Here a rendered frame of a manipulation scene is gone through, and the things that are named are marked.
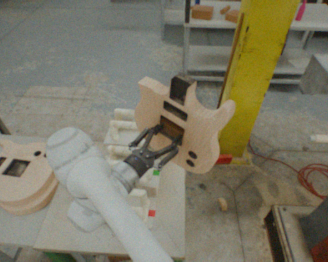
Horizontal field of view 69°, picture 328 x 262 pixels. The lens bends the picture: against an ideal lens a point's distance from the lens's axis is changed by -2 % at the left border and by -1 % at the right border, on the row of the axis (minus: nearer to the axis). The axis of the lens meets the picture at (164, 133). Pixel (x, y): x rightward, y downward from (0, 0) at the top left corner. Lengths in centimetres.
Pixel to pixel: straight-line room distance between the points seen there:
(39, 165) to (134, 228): 92
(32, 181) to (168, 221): 65
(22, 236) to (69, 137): 79
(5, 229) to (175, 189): 77
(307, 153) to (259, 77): 125
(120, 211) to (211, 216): 173
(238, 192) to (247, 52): 123
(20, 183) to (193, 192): 145
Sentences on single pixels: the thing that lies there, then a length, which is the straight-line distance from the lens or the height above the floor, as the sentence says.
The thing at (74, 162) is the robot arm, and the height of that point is 154.
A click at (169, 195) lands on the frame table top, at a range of 117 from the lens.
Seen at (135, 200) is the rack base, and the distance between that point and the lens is 115.
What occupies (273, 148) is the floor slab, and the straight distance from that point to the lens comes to 280.
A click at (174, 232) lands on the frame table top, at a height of 93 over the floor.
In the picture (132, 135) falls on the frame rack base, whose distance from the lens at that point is 117.
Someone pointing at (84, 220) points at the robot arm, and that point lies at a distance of 66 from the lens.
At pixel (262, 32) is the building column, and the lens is 176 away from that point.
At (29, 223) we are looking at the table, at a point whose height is 90.
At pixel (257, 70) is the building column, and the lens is 189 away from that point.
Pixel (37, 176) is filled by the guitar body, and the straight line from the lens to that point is 129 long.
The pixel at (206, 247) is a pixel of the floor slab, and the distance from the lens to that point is 208.
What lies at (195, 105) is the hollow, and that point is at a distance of 73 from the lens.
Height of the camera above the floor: 195
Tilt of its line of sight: 46 degrees down
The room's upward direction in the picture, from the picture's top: straight up
